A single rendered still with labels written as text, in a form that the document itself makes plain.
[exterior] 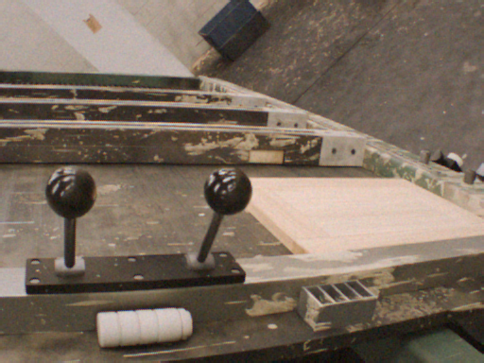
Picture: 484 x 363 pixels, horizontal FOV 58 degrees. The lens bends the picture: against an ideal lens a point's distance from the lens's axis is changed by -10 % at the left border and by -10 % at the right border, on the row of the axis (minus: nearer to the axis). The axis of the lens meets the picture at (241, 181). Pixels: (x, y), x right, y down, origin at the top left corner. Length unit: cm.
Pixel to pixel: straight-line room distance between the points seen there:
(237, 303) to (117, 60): 419
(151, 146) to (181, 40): 512
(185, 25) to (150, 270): 564
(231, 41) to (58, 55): 219
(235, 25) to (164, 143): 418
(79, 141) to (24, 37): 514
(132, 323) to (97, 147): 56
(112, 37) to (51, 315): 419
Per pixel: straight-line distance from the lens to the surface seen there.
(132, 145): 92
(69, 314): 42
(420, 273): 58
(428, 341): 57
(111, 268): 43
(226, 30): 504
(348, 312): 48
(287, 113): 134
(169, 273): 43
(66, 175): 33
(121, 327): 40
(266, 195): 76
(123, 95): 149
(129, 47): 455
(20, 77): 224
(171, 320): 41
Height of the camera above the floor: 159
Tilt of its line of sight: 29 degrees down
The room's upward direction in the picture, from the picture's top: 47 degrees counter-clockwise
